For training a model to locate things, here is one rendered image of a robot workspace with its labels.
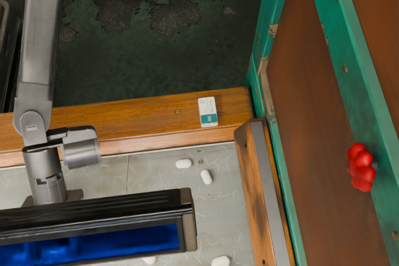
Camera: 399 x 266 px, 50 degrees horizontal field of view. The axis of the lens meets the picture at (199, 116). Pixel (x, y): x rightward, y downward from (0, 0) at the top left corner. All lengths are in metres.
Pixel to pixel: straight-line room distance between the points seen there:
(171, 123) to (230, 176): 0.16
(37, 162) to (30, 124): 0.07
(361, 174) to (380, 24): 0.13
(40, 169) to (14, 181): 0.21
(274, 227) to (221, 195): 0.17
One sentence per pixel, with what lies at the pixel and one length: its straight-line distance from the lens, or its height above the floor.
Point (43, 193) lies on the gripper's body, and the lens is 0.79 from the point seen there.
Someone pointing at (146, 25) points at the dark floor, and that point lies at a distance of 2.00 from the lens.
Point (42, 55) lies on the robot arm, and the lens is 0.75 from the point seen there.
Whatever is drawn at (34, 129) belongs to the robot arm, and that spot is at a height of 0.96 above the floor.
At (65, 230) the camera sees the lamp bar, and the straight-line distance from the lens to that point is 0.53.
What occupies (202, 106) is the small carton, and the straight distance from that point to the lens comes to 0.91.
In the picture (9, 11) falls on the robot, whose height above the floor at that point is 0.33.
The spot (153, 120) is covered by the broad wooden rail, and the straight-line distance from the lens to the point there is 0.92.
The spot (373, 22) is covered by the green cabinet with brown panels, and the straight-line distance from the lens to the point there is 0.42.
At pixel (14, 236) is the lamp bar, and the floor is 1.11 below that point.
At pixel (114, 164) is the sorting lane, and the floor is 0.74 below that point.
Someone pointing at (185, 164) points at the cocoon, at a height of 0.76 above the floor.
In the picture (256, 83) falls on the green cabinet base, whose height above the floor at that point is 0.83.
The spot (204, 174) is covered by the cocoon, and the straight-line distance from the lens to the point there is 0.88.
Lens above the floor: 1.61
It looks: 66 degrees down
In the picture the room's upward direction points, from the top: straight up
